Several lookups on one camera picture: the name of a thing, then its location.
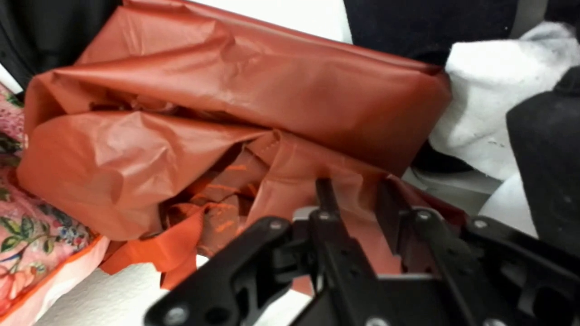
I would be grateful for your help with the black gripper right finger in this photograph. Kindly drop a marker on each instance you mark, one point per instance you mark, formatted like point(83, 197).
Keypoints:
point(514, 278)

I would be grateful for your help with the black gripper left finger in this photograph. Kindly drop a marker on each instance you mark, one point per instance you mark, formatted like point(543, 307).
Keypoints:
point(266, 273)

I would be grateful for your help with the black and red printed bag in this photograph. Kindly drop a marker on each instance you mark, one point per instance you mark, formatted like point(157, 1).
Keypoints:
point(212, 103)

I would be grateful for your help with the floral print tote bag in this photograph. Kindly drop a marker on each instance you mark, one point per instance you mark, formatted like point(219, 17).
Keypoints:
point(30, 242)

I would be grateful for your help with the white crumpled bed sheet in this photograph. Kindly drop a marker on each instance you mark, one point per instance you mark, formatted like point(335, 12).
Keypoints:
point(496, 92)

